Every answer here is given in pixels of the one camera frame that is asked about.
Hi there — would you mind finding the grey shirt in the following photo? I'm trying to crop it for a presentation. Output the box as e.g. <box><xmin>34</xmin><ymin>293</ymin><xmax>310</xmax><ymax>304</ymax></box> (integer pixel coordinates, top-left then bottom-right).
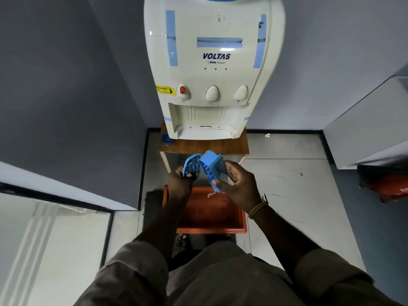
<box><xmin>73</xmin><ymin>240</ymin><xmax>406</xmax><ymax>306</ymax></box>

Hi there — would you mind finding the wooden stool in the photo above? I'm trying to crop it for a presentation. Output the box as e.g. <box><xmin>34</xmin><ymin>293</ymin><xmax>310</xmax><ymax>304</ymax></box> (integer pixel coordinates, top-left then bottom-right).
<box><xmin>159</xmin><ymin>122</ymin><xmax>250</xmax><ymax>176</ymax></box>

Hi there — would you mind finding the glass door with black frame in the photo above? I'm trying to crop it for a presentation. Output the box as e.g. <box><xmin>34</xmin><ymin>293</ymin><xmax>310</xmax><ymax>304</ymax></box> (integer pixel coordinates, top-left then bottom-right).
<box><xmin>0</xmin><ymin>181</ymin><xmax>115</xmax><ymax>306</ymax></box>

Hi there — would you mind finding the beaded wrist bracelet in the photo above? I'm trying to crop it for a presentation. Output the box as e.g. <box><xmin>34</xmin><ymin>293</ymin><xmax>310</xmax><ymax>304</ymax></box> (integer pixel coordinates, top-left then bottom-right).
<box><xmin>247</xmin><ymin>201</ymin><xmax>269</xmax><ymax>220</ymax></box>

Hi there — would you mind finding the blue drip tray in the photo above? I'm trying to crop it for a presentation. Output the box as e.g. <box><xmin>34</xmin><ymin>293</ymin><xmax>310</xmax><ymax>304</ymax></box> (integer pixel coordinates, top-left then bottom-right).
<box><xmin>198</xmin><ymin>150</ymin><xmax>229</xmax><ymax>193</ymax></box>

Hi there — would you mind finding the red fire extinguisher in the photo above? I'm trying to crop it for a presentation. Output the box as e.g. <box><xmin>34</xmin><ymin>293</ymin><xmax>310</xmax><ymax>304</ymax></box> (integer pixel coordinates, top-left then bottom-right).
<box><xmin>357</xmin><ymin>164</ymin><xmax>408</xmax><ymax>204</ymax></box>

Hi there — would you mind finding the dark sandal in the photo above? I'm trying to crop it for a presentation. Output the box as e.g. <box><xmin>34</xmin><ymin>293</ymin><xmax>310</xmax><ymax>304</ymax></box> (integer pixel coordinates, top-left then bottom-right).
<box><xmin>173</xmin><ymin>234</ymin><xmax>189</xmax><ymax>253</ymax></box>

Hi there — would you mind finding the blue drip tray grate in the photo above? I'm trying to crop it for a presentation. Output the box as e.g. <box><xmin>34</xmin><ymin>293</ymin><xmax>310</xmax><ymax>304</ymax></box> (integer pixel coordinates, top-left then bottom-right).
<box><xmin>183</xmin><ymin>153</ymin><xmax>202</xmax><ymax>179</ymax></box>

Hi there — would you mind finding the white water dispenser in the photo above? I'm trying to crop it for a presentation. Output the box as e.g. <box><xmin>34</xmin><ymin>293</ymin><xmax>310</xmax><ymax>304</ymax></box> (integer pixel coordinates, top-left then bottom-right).
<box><xmin>143</xmin><ymin>0</ymin><xmax>286</xmax><ymax>140</ymax></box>

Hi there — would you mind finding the red dispenser tap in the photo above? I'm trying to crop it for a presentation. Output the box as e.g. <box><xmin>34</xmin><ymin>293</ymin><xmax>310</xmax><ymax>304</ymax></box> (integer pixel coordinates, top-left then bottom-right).
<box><xmin>176</xmin><ymin>84</ymin><xmax>192</xmax><ymax>101</ymax></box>

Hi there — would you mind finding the white dispenser tap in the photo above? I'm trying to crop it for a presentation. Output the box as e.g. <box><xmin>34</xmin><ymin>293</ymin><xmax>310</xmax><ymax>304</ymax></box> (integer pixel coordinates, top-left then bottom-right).
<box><xmin>204</xmin><ymin>85</ymin><xmax>221</xmax><ymax>102</ymax></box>
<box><xmin>233</xmin><ymin>85</ymin><xmax>249</xmax><ymax>102</ymax></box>

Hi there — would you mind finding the person's left forearm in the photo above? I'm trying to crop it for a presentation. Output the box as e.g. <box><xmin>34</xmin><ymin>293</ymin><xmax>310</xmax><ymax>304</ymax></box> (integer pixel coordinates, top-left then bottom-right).
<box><xmin>135</xmin><ymin>193</ymin><xmax>194</xmax><ymax>272</ymax></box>

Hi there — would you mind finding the white cabinet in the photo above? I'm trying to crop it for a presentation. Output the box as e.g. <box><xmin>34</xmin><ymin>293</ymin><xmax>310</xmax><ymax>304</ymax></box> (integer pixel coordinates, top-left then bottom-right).
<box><xmin>323</xmin><ymin>76</ymin><xmax>408</xmax><ymax>170</ymax></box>

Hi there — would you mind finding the person's right forearm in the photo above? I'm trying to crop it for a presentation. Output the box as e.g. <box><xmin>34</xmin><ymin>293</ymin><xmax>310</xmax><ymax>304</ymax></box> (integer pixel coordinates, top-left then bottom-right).
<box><xmin>248</xmin><ymin>204</ymin><xmax>323</xmax><ymax>279</ymax></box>

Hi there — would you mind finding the person's right hand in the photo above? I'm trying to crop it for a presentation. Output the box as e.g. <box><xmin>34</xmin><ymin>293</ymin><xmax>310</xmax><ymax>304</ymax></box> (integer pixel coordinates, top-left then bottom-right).
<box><xmin>211</xmin><ymin>160</ymin><xmax>264</xmax><ymax>214</ymax></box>

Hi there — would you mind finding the orange plastic tub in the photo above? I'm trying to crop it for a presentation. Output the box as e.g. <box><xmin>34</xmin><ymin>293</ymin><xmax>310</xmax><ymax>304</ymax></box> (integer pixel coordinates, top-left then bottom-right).
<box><xmin>162</xmin><ymin>185</ymin><xmax>248</xmax><ymax>234</ymax></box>

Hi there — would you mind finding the person's left hand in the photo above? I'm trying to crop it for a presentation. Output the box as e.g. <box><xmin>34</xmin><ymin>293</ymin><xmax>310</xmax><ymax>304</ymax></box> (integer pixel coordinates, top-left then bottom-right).
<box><xmin>167</xmin><ymin>166</ymin><xmax>198</xmax><ymax>205</ymax></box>

